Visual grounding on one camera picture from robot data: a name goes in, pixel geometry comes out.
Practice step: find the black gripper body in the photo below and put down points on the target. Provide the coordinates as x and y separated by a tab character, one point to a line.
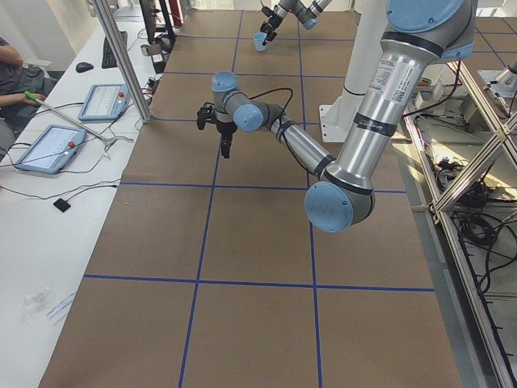
225	128
271	23

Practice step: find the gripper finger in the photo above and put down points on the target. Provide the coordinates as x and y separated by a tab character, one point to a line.
263	28
228	147
222	145
264	38

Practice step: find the light blue plastic cup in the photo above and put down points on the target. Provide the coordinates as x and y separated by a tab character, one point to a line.
257	38

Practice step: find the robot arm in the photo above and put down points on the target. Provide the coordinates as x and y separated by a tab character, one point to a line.
395	42
306	15

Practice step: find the black monitor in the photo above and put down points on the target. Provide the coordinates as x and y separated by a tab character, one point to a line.
158	26

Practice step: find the far teach pendant tablet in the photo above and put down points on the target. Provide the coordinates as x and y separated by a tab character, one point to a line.
104	102

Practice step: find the teach pendant tablet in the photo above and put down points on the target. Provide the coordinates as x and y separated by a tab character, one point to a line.
104	102
52	149

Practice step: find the black keyboard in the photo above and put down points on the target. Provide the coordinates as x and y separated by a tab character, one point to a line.
108	57

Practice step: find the black computer mouse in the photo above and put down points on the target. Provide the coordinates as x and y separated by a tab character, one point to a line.
82	67

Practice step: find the near teach pendant tablet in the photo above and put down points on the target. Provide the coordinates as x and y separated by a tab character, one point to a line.
52	149

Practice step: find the small black square pad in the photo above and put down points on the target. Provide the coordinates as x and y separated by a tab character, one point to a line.
62	205

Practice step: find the seated person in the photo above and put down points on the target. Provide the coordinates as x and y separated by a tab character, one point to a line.
16	78

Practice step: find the clear plastic bag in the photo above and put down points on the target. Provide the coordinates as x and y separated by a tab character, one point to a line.
36	304

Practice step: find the aluminium frame post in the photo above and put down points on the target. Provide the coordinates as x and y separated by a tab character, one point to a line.
114	38

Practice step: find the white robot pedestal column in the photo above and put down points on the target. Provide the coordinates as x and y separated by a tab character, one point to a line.
336	119

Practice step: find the green handled reacher stick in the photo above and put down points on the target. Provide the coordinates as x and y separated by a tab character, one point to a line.
107	141

